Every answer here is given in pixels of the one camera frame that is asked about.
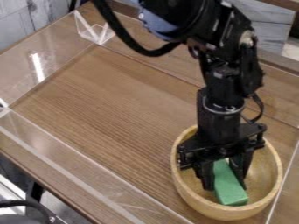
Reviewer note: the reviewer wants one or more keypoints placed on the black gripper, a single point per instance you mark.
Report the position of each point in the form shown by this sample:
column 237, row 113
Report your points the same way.
column 221, row 137

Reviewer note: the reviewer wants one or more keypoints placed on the green rectangular block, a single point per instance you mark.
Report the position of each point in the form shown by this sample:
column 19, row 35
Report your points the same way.
column 228, row 190

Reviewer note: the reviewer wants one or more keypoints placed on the light brown wooden bowl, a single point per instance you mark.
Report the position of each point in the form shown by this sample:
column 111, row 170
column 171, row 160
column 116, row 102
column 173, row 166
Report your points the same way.
column 263, row 182

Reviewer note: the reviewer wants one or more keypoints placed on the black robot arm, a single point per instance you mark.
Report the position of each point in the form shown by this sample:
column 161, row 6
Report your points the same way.
column 219, row 35

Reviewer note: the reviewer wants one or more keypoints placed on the clear acrylic tray enclosure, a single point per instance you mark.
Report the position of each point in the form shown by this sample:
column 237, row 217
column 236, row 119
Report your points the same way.
column 92, row 115

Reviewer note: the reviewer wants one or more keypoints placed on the black metal table bracket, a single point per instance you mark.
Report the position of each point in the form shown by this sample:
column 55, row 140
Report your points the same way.
column 33, row 194

